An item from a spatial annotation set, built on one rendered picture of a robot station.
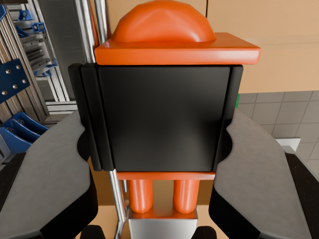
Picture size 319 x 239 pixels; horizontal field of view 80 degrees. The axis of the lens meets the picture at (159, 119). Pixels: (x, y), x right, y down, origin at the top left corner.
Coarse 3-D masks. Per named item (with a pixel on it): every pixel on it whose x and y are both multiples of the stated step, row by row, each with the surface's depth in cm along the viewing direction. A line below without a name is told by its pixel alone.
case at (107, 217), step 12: (96, 180) 45; (108, 180) 44; (204, 180) 44; (108, 192) 42; (204, 192) 41; (108, 204) 39; (204, 204) 39; (96, 216) 41; (108, 216) 41; (204, 216) 40; (108, 228) 43; (216, 228) 43
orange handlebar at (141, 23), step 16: (160, 0) 9; (128, 16) 9; (144, 16) 9; (160, 16) 9; (176, 16) 9; (192, 16) 9; (128, 32) 9; (144, 32) 9; (160, 32) 9; (176, 32) 9; (192, 32) 9; (208, 32) 10; (128, 192) 16; (144, 192) 16; (176, 192) 16; (192, 192) 15; (144, 208) 17; (176, 208) 17; (192, 208) 17
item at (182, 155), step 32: (224, 32) 12; (128, 64) 9; (160, 64) 9; (192, 64) 9; (224, 64) 9; (128, 96) 9; (160, 96) 9; (192, 96) 9; (224, 96) 9; (128, 128) 10; (160, 128) 10; (192, 128) 10; (224, 128) 10; (128, 160) 12; (160, 160) 12; (192, 160) 12
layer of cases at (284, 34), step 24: (120, 0) 65; (144, 0) 65; (192, 0) 65; (216, 0) 65; (240, 0) 65; (264, 0) 65; (288, 0) 65; (312, 0) 65; (96, 24) 69; (216, 24) 69; (240, 24) 69; (264, 24) 69; (288, 24) 69; (312, 24) 69; (264, 48) 73; (288, 48) 73; (312, 48) 73; (264, 72) 78; (288, 72) 78; (312, 72) 78
